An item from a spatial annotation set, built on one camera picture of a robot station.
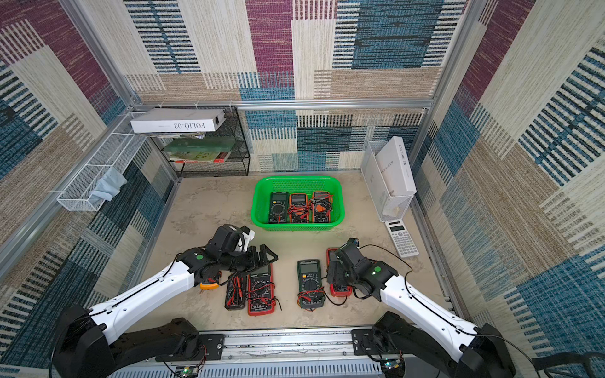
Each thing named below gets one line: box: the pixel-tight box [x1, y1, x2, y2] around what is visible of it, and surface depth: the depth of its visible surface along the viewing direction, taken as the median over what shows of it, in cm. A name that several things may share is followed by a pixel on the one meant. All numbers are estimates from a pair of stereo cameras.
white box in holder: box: [374, 136, 417, 197], surface depth 96 cm
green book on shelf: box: [163, 137, 237, 162], surface depth 101 cm
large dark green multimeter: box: [268, 192, 290, 224], surface depth 105 cm
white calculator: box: [384, 218, 420, 259], surface depth 98 cm
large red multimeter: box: [247, 263, 277, 316], surface depth 83 cm
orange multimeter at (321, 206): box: [311, 190, 333, 223], surface depth 104 cm
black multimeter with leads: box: [224, 274, 248, 311], surface depth 82 cm
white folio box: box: [129, 108, 227, 134], surface depth 81 cm
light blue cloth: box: [89, 166, 128, 202], surface depth 70 cm
